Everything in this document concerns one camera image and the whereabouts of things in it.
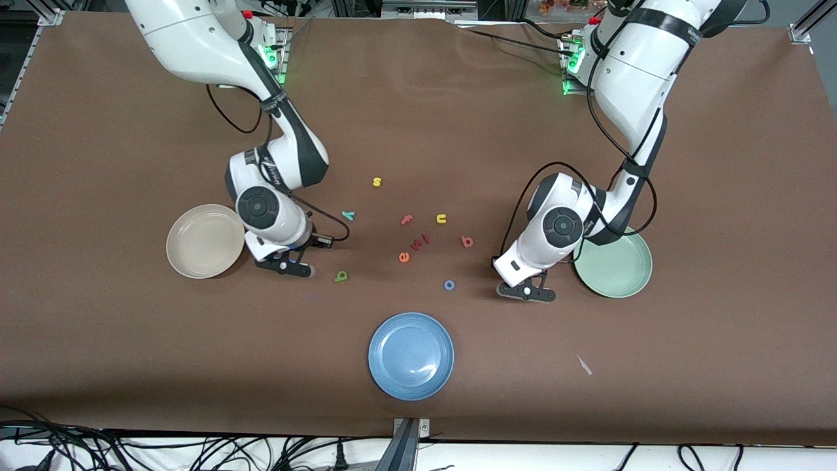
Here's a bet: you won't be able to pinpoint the beige brown plate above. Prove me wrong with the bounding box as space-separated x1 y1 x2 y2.
165 204 248 280

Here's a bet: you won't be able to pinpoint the pale green plate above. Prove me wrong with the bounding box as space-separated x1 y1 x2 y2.
574 229 653 299

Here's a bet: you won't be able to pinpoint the blue plate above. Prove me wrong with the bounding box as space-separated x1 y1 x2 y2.
367 312 455 401

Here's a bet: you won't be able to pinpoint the brown table cover sheet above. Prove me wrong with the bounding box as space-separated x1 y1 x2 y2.
0 12 837 447

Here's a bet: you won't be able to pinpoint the grey metal socket box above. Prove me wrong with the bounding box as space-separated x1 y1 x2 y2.
381 0 479 21

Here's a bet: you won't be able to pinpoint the orange artificial flowers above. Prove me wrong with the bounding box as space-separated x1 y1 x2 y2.
539 0 606 15

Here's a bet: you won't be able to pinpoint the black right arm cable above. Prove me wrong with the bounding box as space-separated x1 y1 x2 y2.
206 84 352 248

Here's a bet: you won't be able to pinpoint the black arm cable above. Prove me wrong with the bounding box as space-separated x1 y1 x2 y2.
500 0 772 259
206 84 352 248

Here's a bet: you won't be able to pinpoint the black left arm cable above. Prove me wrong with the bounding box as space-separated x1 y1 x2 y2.
500 0 772 259

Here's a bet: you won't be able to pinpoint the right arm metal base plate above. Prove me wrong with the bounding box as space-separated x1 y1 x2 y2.
258 26 290 87

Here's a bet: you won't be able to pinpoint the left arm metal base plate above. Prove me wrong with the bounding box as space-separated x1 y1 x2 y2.
559 33 592 97

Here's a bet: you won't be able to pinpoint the metal table edge bracket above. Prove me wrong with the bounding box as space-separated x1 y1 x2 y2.
392 417 431 471

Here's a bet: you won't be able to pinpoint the black table cable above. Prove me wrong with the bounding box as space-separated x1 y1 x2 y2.
454 26 570 58
520 18 576 43

